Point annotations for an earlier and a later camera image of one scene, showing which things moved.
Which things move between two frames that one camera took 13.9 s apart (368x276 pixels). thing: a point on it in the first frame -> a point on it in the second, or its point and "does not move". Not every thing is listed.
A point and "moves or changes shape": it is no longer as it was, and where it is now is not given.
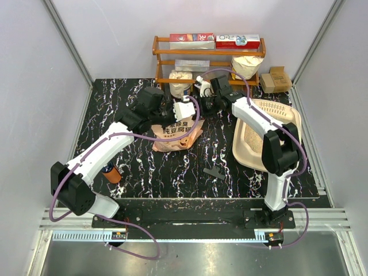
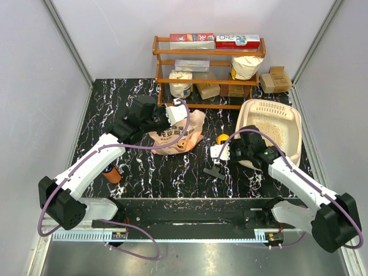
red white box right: x=243 y=41 does not move
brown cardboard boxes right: x=276 y=81 does not move
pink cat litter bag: x=175 y=129 moves or changes shape
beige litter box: x=248 y=140 does not move
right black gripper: x=203 y=114 -> x=232 y=144
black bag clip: x=214 y=171 does not move
